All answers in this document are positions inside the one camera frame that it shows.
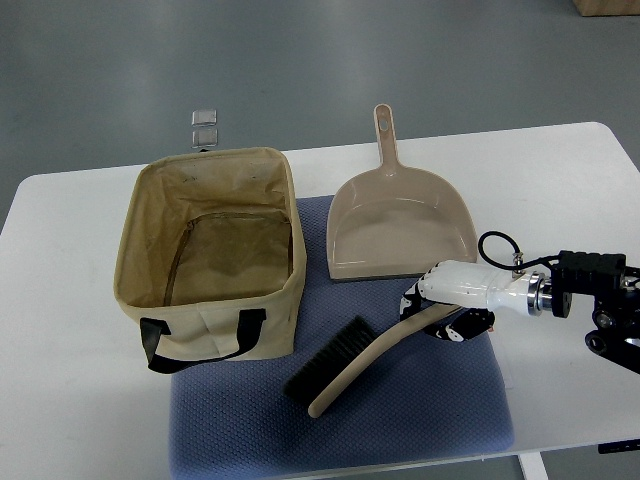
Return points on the blue textured cushion mat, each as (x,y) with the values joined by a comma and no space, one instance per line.
(426,398)

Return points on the lower metal floor plate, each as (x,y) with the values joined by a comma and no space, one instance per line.
(205,137)

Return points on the metal floor plate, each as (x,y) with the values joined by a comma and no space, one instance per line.
(205,137)
(204,117)

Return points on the cardboard box corner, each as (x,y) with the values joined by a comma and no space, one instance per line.
(599,8)

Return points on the beige fabric bag black handle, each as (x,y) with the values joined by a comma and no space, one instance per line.
(212,259)

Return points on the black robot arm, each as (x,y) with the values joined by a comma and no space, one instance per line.
(551,282)

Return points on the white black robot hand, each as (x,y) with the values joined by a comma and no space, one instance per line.
(480,291)

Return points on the beige plastic dustpan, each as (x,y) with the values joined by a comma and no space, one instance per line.
(395,220)

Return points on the white table leg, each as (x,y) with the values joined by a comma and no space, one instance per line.
(532,465)

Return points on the beige hand brush black bristles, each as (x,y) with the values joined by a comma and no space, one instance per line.
(355,347)

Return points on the upper metal floor plate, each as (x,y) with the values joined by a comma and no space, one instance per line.
(204,117)

